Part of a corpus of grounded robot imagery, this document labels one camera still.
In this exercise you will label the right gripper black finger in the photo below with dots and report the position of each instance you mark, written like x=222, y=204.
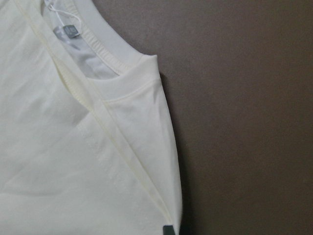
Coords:
x=168, y=230

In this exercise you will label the cream long-sleeve cat shirt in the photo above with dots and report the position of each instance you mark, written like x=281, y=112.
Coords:
x=87, y=145

